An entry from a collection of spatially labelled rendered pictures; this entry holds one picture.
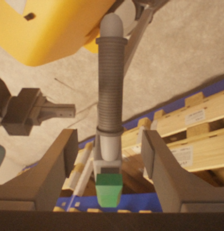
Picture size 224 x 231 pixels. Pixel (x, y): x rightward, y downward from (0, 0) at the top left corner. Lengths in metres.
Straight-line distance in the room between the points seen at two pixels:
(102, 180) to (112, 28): 0.20
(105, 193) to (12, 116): 0.28
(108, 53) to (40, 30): 0.63
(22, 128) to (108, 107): 0.25
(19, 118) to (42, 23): 0.48
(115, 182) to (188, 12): 1.42
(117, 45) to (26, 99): 0.31
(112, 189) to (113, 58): 0.18
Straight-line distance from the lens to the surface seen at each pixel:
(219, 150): 1.10
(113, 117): 0.22
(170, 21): 1.55
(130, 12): 1.11
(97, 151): 0.27
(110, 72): 0.21
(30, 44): 0.89
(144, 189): 2.71
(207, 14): 1.56
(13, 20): 0.89
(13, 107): 0.46
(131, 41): 0.66
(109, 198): 0.27
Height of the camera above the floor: 1.50
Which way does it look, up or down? 42 degrees down
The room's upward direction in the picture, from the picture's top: 158 degrees counter-clockwise
